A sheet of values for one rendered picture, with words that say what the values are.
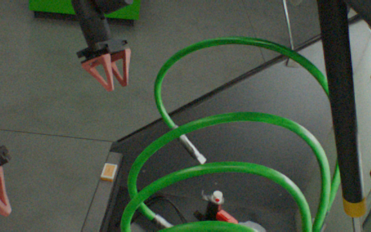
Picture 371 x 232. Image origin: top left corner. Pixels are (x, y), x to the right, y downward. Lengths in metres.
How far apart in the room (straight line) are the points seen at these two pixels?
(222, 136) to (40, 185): 1.51
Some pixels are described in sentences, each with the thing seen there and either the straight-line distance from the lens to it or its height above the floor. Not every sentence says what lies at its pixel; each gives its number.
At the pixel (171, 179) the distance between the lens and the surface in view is 0.61.
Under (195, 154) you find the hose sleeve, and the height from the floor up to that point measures 1.16.
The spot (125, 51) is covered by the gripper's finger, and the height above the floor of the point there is 1.28.
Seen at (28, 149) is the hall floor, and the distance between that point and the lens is 2.72.
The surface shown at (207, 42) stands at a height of 1.40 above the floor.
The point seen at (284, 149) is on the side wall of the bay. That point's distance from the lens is 1.18.
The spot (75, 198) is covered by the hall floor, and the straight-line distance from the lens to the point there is 2.42.
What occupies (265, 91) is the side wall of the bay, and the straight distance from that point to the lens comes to 1.08.
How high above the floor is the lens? 1.72
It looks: 33 degrees down
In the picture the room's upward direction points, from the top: 11 degrees clockwise
